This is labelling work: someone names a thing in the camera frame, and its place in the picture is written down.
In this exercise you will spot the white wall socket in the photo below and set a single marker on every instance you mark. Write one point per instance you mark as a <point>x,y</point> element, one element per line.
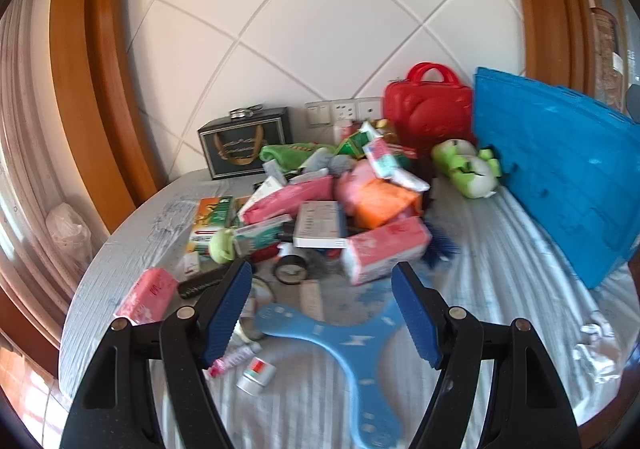
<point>370,107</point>
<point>344,110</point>

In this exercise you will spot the crumpled clear plastic wrap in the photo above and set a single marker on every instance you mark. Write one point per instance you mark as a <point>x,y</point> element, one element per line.
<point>597,344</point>

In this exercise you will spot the light green ball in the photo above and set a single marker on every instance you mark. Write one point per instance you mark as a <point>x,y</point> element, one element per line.
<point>221,246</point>

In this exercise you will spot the black gift box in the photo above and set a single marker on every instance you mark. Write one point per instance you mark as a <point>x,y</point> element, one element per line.
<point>245,144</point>

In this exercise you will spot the small silver jar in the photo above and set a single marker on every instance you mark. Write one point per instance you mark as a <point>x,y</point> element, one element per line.
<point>256,375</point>

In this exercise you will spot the black remote control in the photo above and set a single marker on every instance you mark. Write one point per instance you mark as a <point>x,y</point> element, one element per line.
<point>197,285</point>

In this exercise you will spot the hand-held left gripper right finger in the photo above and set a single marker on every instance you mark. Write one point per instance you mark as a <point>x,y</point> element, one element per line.
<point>415,319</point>

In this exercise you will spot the white wall switch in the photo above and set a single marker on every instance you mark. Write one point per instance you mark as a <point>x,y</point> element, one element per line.
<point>318,113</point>

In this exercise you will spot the green frog plush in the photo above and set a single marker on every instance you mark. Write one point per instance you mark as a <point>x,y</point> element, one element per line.
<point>467,164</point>

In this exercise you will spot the green printed box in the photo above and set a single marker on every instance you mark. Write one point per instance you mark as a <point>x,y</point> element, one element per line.
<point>212,219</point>

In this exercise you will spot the clear plastic bag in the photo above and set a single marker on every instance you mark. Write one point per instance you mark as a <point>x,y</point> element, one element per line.
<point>67,231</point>

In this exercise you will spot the pink pig plush orange dress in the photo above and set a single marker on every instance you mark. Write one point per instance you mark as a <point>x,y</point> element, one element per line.
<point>385,204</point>

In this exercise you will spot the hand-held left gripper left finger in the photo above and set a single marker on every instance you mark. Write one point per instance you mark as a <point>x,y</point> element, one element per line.
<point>230,309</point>

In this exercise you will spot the pink white tube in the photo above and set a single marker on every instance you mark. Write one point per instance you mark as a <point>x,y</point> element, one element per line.
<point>232,359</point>

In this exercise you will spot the black tape roll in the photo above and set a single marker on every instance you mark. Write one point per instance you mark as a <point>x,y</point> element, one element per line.
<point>277,271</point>

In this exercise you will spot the green snack packet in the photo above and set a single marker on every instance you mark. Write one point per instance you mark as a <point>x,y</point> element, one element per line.
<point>352,145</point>

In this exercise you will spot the green cloth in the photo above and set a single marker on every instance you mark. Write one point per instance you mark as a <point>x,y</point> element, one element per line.
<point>287,152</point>

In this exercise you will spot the wooden door frame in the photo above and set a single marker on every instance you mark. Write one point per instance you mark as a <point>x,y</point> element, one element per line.
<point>85,79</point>

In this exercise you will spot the grey cloth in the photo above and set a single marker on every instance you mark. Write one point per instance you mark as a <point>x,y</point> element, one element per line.
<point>330,164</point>

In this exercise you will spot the small pink tissue pack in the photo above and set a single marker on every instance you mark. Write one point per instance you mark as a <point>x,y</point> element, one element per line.
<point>147,294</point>

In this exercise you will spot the red hard carry case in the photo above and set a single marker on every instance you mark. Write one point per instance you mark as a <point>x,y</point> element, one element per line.
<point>430,104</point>

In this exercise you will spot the cloth-covered round desktop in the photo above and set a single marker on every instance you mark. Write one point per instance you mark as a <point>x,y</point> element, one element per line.
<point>500,279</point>

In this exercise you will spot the white flat box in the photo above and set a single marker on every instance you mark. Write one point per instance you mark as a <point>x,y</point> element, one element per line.
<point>320,224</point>

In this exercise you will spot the large pink tissue pack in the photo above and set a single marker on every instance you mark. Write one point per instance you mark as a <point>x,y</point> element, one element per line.
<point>385,246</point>

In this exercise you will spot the teal toothpaste box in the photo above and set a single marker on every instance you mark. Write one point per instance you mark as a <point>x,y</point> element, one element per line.
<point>260,234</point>

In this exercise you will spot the blue bristle brush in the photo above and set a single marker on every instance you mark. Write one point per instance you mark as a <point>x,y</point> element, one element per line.
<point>441,244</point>

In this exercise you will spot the frosted glass sliding door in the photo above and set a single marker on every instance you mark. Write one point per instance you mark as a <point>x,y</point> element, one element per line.
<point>25,139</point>

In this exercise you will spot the long pink packet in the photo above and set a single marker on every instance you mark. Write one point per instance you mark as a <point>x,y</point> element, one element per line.
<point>285,201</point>

